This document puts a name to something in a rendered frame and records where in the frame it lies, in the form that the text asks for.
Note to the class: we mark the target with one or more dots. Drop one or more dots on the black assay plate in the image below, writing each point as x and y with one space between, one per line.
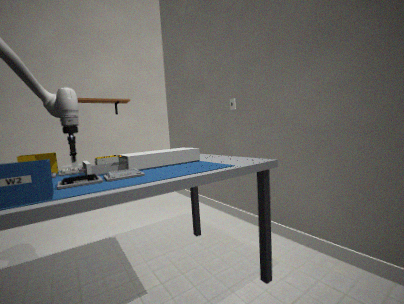
83 178

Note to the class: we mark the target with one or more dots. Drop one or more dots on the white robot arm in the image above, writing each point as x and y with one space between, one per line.
66 103

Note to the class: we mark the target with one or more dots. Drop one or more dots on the blue bench mat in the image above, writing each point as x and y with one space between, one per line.
151 175

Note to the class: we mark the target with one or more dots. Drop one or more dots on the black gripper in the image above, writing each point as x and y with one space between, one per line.
70 130

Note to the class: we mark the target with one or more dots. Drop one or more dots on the yellow bin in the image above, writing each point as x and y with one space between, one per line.
43 156

